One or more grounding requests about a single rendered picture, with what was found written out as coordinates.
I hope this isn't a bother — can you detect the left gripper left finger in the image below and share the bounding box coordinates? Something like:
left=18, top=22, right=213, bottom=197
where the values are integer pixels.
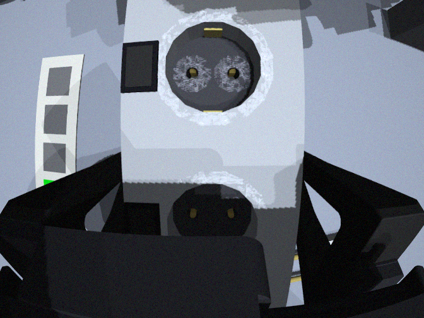
left=0, top=152, right=126, bottom=233

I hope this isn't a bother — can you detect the white diagram card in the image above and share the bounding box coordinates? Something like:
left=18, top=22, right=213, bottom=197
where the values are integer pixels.
left=35, top=54, right=85, bottom=188

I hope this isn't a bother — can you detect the white plug with two brass pins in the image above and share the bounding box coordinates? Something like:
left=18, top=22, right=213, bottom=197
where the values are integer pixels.
left=291, top=235, right=336, bottom=283

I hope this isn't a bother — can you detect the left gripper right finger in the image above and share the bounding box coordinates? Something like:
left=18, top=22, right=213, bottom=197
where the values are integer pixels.
left=297, top=151, right=424, bottom=304

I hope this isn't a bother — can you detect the white power strip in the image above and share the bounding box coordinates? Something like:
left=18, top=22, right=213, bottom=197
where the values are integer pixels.
left=121, top=0, right=305, bottom=309

